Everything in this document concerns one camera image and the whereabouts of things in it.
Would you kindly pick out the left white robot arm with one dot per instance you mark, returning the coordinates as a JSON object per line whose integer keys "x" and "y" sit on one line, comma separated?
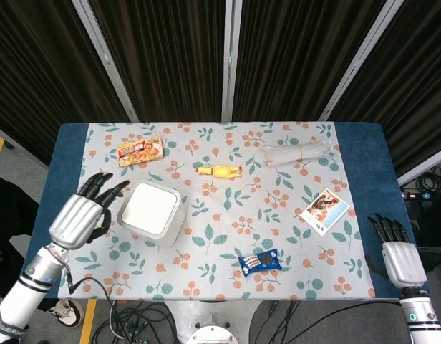
{"x": 25, "y": 286}

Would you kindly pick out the orange snack box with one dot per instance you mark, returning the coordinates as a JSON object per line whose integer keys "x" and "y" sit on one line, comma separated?
{"x": 140, "y": 151}

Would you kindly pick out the white sneaker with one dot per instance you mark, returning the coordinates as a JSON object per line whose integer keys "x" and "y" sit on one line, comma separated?
{"x": 67, "y": 311}

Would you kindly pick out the clear plastic bag roll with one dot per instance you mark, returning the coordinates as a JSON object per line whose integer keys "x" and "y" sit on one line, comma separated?
{"x": 295, "y": 154}

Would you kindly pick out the blue table cover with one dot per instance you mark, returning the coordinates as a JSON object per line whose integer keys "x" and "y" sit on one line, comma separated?
{"x": 371, "y": 186}

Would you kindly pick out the floral patterned tablecloth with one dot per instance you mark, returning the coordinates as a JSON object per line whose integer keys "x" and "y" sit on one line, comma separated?
{"x": 220, "y": 222}

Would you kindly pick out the grey metal partition post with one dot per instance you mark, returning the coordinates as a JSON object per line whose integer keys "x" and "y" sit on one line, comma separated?
{"x": 105, "y": 59}
{"x": 229, "y": 61}
{"x": 360, "y": 59}

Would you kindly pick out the illustrated picture card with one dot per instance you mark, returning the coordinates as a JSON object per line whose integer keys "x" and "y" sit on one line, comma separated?
{"x": 325, "y": 211}

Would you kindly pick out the blue Oreo cookie packet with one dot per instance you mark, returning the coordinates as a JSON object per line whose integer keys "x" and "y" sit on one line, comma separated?
{"x": 260, "y": 262}

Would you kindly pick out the power strip with plugs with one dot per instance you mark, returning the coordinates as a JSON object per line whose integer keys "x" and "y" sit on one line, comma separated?
{"x": 415, "y": 195}

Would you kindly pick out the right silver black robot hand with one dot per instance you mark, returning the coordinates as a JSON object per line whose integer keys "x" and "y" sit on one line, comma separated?
{"x": 403, "y": 261}

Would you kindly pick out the yellow rubber chicken toy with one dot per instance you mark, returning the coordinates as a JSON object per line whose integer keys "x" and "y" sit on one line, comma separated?
{"x": 218, "y": 171}

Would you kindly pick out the white lidded bin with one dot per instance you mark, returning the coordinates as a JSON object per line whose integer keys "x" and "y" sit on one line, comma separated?
{"x": 150, "y": 213}

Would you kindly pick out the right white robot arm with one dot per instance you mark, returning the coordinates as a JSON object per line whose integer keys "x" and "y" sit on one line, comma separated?
{"x": 422, "y": 317}

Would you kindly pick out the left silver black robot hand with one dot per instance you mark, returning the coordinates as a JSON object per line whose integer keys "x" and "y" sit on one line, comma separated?
{"x": 82, "y": 215}

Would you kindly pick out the person in black clothes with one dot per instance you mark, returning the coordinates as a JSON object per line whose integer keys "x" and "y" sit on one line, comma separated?
{"x": 9, "y": 215}

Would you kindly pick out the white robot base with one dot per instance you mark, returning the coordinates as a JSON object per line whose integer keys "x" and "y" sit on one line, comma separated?
{"x": 211, "y": 324}

